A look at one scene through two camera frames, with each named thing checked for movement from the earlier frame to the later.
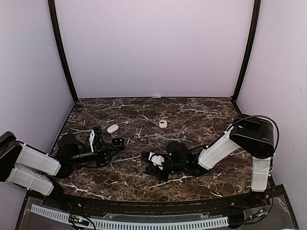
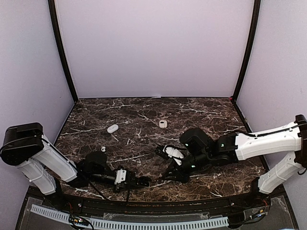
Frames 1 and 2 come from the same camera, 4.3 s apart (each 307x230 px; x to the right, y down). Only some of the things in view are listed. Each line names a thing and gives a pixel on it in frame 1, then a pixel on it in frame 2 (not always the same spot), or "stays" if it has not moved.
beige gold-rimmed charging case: [163, 124] stays
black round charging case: [118, 142] -> [144, 181]
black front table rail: [152, 206] stays
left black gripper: [100, 154] -> [123, 187]
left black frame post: [53, 13] stays
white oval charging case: [112, 128] stays
